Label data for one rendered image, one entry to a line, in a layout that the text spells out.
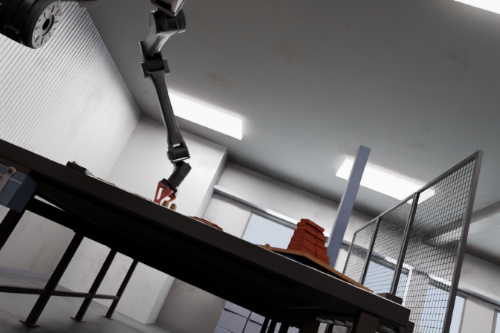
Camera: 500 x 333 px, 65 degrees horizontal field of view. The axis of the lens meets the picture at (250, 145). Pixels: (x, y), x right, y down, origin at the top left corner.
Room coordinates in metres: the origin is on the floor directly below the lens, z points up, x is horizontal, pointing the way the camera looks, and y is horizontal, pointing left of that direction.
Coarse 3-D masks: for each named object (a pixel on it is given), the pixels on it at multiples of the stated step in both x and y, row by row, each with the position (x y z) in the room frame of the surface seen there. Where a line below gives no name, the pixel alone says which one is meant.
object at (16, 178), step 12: (0, 168) 1.43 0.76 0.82; (12, 168) 1.42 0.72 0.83; (24, 168) 1.43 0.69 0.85; (0, 180) 1.42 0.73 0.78; (12, 180) 1.42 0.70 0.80; (24, 180) 1.42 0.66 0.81; (36, 180) 1.50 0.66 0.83; (0, 192) 1.42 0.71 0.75; (12, 192) 1.42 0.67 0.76; (24, 192) 1.46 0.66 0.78; (12, 204) 1.44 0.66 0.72; (24, 204) 1.50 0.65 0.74
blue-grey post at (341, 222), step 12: (360, 156) 3.21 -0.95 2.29; (360, 168) 3.20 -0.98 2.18; (348, 180) 3.25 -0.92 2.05; (360, 180) 3.20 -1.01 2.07; (348, 192) 3.21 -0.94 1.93; (348, 204) 3.20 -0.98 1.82; (336, 216) 3.26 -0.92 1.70; (348, 216) 3.20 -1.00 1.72; (336, 228) 3.21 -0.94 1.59; (336, 240) 3.20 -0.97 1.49; (336, 252) 3.20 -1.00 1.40
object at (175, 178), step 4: (172, 172) 1.60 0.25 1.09; (176, 172) 1.58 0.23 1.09; (172, 176) 1.58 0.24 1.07; (176, 176) 1.58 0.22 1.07; (180, 176) 1.58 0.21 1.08; (184, 176) 1.59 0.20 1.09; (164, 180) 1.56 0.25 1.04; (168, 180) 1.59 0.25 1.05; (172, 180) 1.58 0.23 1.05; (176, 180) 1.58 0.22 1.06; (180, 180) 1.59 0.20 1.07; (172, 184) 1.56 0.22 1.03; (176, 184) 1.59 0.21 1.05; (180, 184) 1.61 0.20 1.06; (176, 188) 1.58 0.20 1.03
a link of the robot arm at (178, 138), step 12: (144, 72) 1.48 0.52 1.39; (156, 72) 1.48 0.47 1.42; (168, 72) 1.50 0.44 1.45; (156, 84) 1.49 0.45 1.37; (156, 96) 1.53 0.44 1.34; (168, 96) 1.51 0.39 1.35; (168, 108) 1.52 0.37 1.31; (168, 120) 1.53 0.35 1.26; (168, 132) 1.54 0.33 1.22; (180, 132) 1.55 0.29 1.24; (168, 144) 1.57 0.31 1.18; (180, 144) 1.60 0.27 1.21; (180, 156) 1.58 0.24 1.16
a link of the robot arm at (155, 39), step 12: (156, 12) 1.08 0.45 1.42; (180, 12) 1.09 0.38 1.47; (156, 24) 1.09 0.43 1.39; (180, 24) 1.11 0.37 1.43; (156, 36) 1.23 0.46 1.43; (168, 36) 1.23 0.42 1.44; (144, 48) 1.43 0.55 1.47; (156, 48) 1.37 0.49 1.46; (144, 60) 1.46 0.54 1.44; (156, 60) 1.47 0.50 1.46
